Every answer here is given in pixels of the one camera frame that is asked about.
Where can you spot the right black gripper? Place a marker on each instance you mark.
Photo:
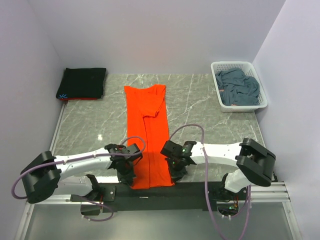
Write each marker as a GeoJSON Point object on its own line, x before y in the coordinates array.
{"type": "Point", "coordinates": [175, 174]}

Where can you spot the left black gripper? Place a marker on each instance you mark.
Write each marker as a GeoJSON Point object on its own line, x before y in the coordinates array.
{"type": "Point", "coordinates": [127, 179]}

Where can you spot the orange t shirt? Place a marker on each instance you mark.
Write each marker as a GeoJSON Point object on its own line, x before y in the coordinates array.
{"type": "Point", "coordinates": [147, 118]}

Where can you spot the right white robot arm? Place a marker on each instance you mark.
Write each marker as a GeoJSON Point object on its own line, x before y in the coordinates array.
{"type": "Point", "coordinates": [254, 164]}

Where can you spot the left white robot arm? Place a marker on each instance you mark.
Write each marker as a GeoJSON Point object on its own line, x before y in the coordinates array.
{"type": "Point", "coordinates": [49, 174]}

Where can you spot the black base crossbar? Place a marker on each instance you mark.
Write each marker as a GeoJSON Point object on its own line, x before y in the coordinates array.
{"type": "Point", "coordinates": [181, 196]}

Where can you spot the folded red t shirt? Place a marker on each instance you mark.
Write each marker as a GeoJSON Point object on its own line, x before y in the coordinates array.
{"type": "Point", "coordinates": [80, 98]}

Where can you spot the grey blue t shirt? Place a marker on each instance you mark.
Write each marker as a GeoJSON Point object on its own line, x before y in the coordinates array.
{"type": "Point", "coordinates": [236, 88]}

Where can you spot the white plastic laundry basket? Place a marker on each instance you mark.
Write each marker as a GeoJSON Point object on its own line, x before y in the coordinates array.
{"type": "Point", "coordinates": [249, 70]}

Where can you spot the folded black t shirt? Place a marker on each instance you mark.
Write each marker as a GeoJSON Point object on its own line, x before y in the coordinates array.
{"type": "Point", "coordinates": [82, 83]}

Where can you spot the aluminium frame rail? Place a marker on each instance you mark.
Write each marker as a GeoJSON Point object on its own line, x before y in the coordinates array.
{"type": "Point", "coordinates": [270, 217]}

